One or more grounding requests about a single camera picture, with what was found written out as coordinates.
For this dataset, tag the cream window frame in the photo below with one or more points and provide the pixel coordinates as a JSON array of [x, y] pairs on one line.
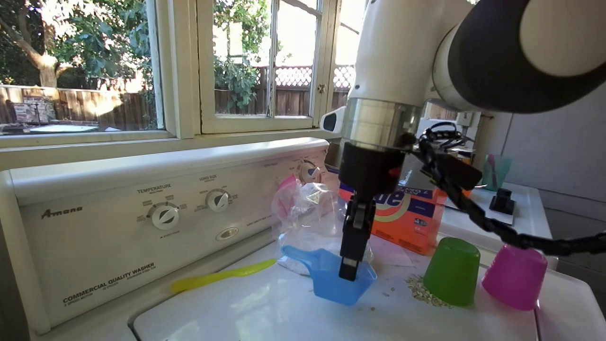
[[180, 69]]

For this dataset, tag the teal translucent cup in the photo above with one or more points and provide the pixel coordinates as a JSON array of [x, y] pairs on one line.
[[500, 172]]

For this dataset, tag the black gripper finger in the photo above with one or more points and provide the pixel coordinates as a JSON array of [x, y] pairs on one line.
[[362, 243], [347, 253]]

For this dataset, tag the yellow-green plastic strip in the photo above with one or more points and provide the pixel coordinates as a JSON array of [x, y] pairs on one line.
[[220, 278]]

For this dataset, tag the orange Tide detergent box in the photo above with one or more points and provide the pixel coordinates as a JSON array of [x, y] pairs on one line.
[[409, 219]]

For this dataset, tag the clear plastic zip bag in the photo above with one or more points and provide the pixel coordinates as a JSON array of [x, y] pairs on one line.
[[309, 215]]

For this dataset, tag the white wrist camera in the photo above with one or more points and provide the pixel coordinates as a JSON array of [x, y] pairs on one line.
[[332, 120]]

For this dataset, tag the purple plastic cup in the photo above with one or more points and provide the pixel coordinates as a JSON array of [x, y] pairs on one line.
[[513, 278]]

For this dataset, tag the black plastic stand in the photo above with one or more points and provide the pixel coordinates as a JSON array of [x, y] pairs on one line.
[[502, 202]]

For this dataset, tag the green garden trees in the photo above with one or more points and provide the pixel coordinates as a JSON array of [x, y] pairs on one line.
[[82, 39]]

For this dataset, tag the large white dial knob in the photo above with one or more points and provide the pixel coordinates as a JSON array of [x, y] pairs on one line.
[[163, 217]]

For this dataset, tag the blue plastic measuring scoop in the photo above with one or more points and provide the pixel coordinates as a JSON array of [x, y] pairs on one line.
[[328, 285]]

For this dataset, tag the green plastic cup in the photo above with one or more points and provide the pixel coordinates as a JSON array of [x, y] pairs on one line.
[[451, 276]]

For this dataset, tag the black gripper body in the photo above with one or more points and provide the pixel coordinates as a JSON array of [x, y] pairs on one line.
[[370, 172]]

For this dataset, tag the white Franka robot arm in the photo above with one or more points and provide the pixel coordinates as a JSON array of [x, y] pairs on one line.
[[404, 50]]

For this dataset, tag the wooden garden fence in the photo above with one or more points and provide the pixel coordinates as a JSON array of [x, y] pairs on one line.
[[95, 107]]

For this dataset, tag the small white dial knob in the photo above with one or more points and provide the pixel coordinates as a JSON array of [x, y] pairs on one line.
[[218, 200], [307, 172]]

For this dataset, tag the spilled detergent granules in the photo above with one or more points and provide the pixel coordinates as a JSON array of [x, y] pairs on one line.
[[419, 293]]

